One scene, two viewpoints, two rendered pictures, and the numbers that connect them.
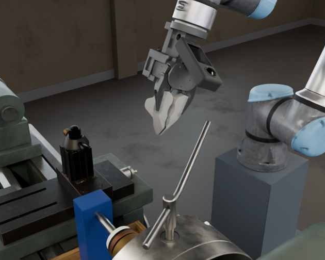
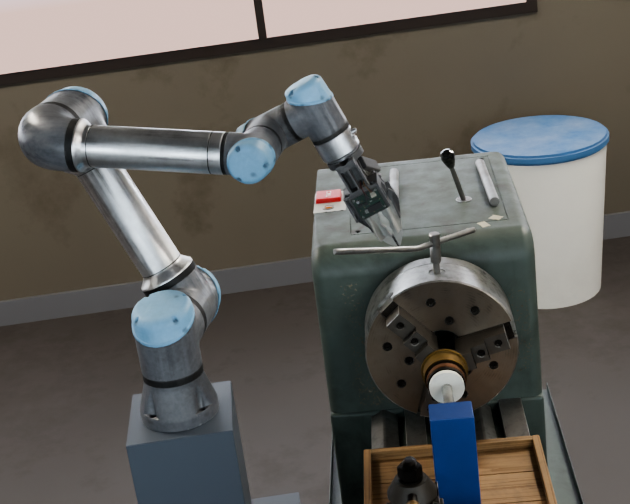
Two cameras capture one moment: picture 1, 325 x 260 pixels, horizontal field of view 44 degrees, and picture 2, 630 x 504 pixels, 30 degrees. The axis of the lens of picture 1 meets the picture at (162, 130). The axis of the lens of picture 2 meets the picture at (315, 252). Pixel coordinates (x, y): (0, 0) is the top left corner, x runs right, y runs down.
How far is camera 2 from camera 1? 2.72 m
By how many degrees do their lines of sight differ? 117
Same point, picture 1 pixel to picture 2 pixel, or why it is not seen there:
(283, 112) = (198, 294)
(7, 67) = not seen: outside the picture
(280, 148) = not seen: hidden behind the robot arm
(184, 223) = (414, 279)
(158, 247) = (451, 270)
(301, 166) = not seen: hidden behind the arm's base
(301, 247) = (363, 241)
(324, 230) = (331, 245)
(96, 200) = (446, 407)
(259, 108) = (195, 318)
